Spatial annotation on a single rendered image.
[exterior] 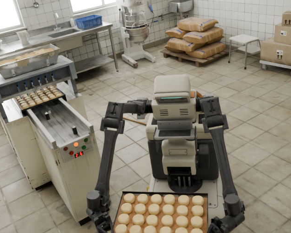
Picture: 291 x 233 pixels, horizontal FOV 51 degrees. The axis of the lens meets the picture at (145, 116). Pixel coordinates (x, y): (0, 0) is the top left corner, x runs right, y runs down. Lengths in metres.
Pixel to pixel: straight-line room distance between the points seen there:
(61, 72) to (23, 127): 0.60
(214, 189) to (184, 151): 0.55
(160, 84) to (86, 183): 1.13
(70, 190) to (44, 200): 0.73
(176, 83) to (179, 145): 0.47
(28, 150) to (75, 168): 0.73
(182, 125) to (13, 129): 1.59
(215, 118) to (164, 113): 0.59
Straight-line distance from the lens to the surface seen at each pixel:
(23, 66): 2.84
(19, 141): 3.00
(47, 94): 3.03
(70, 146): 2.31
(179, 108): 1.90
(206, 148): 2.27
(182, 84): 1.80
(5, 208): 3.36
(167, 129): 1.97
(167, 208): 1.39
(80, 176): 2.51
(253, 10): 5.87
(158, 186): 2.59
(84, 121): 2.40
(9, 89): 2.90
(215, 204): 2.43
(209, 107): 1.42
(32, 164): 3.14
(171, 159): 2.10
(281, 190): 3.01
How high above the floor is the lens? 2.01
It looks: 29 degrees down
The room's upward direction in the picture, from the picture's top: 9 degrees counter-clockwise
